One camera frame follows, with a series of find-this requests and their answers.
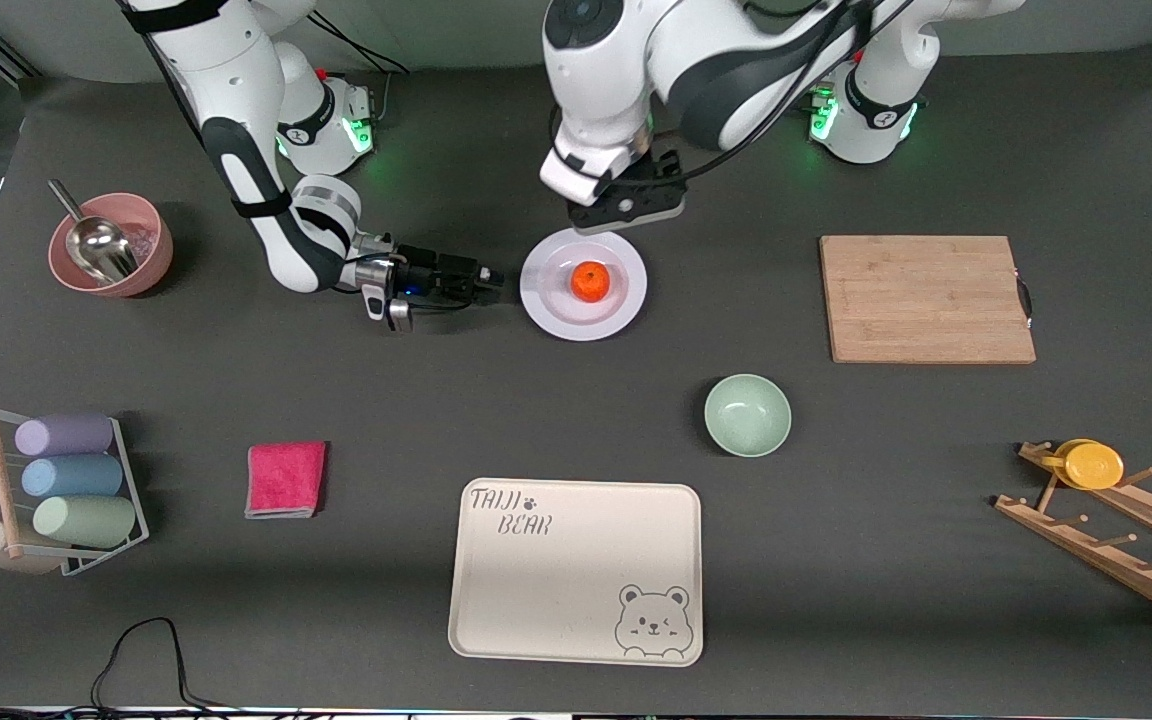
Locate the cream bear print tray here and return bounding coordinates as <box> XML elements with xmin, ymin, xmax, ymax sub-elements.
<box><xmin>448</xmin><ymin>478</ymin><xmax>704</xmax><ymax>667</ymax></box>

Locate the wooden cutting board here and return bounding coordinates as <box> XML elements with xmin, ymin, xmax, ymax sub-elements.
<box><xmin>820</xmin><ymin>235</ymin><xmax>1038</xmax><ymax>365</ymax></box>

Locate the green cup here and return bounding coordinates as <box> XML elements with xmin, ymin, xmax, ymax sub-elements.
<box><xmin>33</xmin><ymin>495</ymin><xmax>137</xmax><ymax>549</ymax></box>

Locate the blue cup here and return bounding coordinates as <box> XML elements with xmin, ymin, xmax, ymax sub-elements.
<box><xmin>21</xmin><ymin>455</ymin><xmax>124</xmax><ymax>499</ymax></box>

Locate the folded pink cloth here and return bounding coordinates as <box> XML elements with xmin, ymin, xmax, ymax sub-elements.
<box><xmin>244</xmin><ymin>441</ymin><xmax>328</xmax><ymax>520</ymax></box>

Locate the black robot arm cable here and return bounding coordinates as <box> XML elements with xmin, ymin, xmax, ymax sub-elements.
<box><xmin>676</xmin><ymin>0</ymin><xmax>922</xmax><ymax>186</ymax></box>

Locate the pale green bowl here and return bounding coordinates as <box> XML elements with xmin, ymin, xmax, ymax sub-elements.
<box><xmin>704</xmin><ymin>374</ymin><xmax>793</xmax><ymax>459</ymax></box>

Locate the black base cable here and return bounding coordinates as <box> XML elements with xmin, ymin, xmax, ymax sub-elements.
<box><xmin>311</xmin><ymin>8</ymin><xmax>412</xmax><ymax>121</ymax></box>

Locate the metal scoop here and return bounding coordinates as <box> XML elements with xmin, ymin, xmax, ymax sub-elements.
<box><xmin>48</xmin><ymin>179</ymin><xmax>140</xmax><ymax>284</ymax></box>

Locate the white round plate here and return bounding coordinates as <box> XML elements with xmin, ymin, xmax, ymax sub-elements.
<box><xmin>519</xmin><ymin>226</ymin><xmax>649</xmax><ymax>342</ymax></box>

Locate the wooden peg cup rack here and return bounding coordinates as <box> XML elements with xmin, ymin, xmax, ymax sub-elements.
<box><xmin>994</xmin><ymin>440</ymin><xmax>1152</xmax><ymax>631</ymax></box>

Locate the white wire cup holder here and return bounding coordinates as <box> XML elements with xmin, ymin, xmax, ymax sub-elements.
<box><xmin>0</xmin><ymin>402</ymin><xmax>150</xmax><ymax>578</ymax></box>

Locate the yellow cup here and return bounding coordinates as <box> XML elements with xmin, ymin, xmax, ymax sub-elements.
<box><xmin>1041</xmin><ymin>438</ymin><xmax>1126</xmax><ymax>491</ymax></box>

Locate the pink bowl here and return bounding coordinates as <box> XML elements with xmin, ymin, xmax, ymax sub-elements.
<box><xmin>48</xmin><ymin>192</ymin><xmax>175</xmax><ymax>298</ymax></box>

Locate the purple cup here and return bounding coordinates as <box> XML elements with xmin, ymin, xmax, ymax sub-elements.
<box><xmin>14</xmin><ymin>413</ymin><xmax>115</xmax><ymax>458</ymax></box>

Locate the black cable on table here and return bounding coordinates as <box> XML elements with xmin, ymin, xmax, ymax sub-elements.
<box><xmin>0</xmin><ymin>617</ymin><xmax>357</xmax><ymax>720</ymax></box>

